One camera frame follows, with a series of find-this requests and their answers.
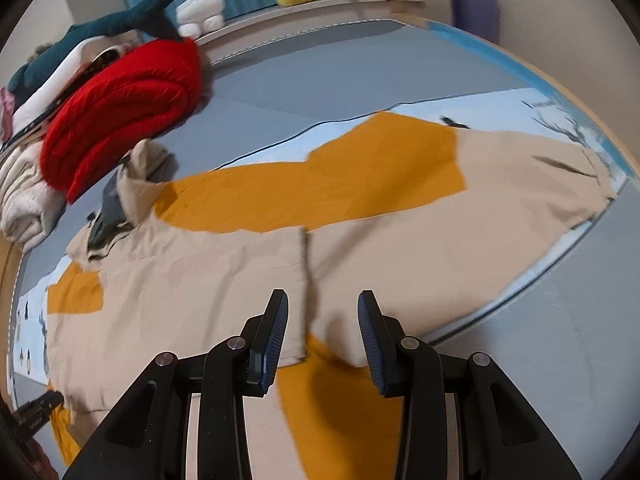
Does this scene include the cream folded blanket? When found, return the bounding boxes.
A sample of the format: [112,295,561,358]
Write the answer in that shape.
[1,141,66,254]

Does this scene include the white folded bedding stack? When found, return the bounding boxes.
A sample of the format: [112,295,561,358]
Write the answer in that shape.
[1,30,138,151]

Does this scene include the beige and mustard jacket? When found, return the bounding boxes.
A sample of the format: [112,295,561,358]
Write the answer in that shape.
[47,112,616,479]

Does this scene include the white plush toy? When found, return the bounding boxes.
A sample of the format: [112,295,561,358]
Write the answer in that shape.
[176,0,226,40]

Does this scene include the red folded quilt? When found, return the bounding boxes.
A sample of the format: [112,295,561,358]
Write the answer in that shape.
[40,39,202,204]

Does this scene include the teal plush shark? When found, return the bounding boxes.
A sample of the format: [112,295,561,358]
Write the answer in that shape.
[6,0,181,107]

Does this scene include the printed light blue bed runner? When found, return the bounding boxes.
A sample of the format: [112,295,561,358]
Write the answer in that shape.
[6,88,632,385]

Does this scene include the grey bed mattress sheet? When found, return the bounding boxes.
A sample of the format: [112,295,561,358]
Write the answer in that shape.
[6,19,640,480]

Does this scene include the purple paper bag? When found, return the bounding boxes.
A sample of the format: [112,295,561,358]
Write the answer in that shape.
[449,0,500,44]

